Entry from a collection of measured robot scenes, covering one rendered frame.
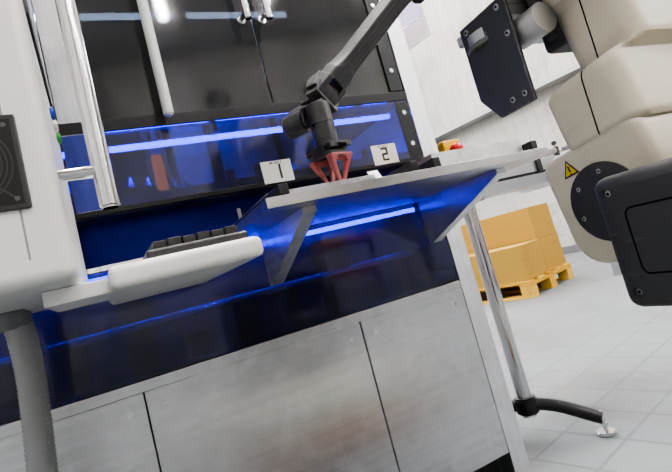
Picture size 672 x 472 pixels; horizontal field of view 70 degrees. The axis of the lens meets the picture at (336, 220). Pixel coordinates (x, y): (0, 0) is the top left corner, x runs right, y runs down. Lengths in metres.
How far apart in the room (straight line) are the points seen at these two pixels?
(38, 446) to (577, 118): 0.94
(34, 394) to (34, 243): 0.36
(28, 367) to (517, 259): 4.38
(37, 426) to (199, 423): 0.38
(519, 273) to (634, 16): 4.26
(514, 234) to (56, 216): 4.97
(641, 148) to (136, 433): 1.07
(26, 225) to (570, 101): 0.69
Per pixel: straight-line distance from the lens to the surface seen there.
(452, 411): 1.49
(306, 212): 0.93
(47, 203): 0.67
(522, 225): 5.31
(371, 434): 1.36
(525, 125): 8.79
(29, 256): 0.66
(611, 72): 0.70
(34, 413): 0.96
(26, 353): 0.96
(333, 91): 1.20
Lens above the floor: 0.73
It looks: 6 degrees up
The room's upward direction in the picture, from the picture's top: 15 degrees counter-clockwise
